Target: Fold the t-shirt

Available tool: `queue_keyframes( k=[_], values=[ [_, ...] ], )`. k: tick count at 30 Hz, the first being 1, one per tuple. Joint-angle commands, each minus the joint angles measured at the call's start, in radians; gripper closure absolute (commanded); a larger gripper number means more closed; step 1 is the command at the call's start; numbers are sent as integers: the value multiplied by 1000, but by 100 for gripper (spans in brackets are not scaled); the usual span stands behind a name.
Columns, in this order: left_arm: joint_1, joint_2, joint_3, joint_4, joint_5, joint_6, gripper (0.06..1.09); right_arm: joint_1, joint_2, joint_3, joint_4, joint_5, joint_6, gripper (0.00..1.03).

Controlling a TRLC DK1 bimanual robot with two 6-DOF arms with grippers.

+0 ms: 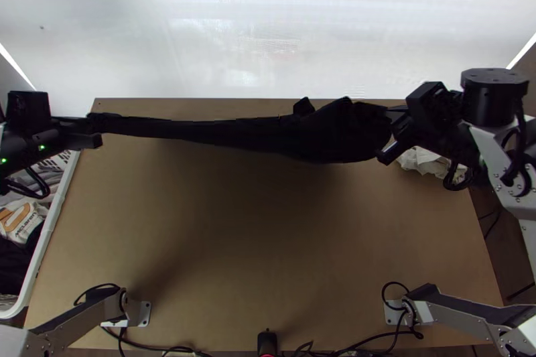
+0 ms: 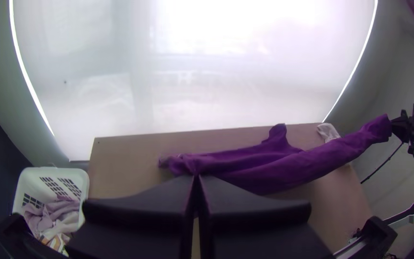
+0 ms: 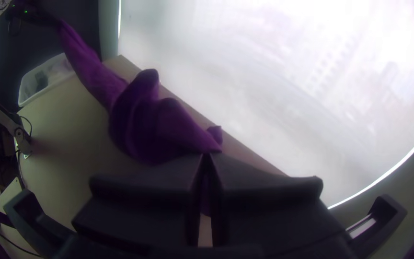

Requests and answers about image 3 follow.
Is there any white laundry basket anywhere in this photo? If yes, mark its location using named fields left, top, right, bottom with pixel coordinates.
left=17, top=53, right=77, bottom=108

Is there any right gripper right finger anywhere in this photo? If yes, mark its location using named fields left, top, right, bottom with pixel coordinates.
left=207, top=153, right=358, bottom=259

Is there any dark t-shirt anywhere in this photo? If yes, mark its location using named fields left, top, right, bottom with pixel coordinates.
left=54, top=17, right=224, bottom=216

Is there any black cable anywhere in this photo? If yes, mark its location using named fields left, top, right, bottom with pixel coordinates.
left=15, top=114, right=34, bottom=160

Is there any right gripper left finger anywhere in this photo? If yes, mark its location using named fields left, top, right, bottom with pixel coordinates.
left=71, top=153, right=207, bottom=249

